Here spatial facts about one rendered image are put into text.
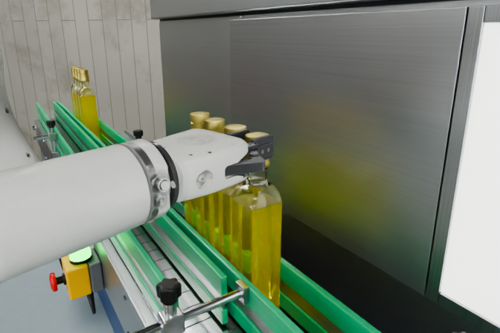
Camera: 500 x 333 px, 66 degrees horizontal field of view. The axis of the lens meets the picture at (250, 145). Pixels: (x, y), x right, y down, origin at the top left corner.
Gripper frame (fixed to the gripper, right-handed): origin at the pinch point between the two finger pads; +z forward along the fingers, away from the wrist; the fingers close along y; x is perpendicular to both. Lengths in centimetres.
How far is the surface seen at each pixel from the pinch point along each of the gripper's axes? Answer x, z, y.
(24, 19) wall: -26, 101, 360
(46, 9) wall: -35, 111, 336
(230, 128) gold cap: -1.2, 1.4, 5.1
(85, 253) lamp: 30, -7, 41
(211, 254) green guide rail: 19.0, -1.3, 7.0
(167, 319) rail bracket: 18.0, -15.2, -0.4
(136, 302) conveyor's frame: 27.0, -10.3, 15.3
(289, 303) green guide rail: 24.4, 3.1, -5.0
